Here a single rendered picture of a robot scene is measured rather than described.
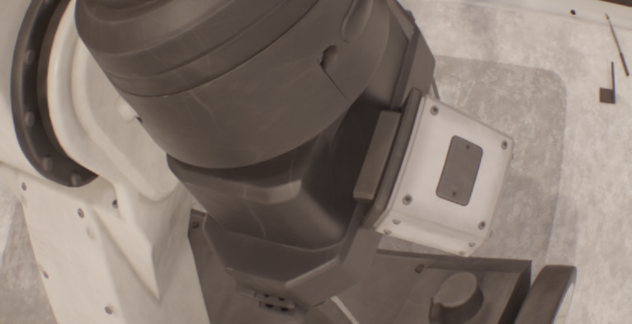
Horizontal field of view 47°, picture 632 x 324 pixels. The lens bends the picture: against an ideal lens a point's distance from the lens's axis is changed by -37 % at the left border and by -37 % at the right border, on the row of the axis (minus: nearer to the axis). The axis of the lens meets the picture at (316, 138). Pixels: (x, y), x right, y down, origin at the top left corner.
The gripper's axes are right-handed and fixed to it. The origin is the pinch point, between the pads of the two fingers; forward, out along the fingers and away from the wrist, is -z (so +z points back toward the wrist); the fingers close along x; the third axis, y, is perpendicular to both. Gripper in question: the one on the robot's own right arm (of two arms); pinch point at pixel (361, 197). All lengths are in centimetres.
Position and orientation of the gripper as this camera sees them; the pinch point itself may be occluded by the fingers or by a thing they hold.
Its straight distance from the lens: 40.9
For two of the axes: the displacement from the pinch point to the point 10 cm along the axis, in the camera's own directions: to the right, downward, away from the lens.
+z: -3.3, -4.7, -8.2
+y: -8.9, -1.4, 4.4
